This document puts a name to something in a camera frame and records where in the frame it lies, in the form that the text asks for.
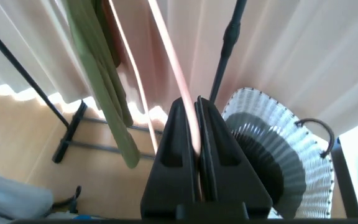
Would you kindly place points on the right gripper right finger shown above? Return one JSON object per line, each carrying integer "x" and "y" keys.
{"x": 238, "y": 186}

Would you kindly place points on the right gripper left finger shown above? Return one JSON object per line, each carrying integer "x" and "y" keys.
{"x": 172, "y": 186}

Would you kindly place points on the green printed shirt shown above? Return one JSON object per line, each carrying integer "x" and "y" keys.
{"x": 104, "y": 87}

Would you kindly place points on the pink clothes hanger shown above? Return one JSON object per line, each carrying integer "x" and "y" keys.
{"x": 173, "y": 62}

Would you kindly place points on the white laundry basket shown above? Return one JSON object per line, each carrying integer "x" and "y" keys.
{"x": 278, "y": 130}

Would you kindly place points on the beige curtain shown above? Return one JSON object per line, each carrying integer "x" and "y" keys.
{"x": 291, "y": 46}

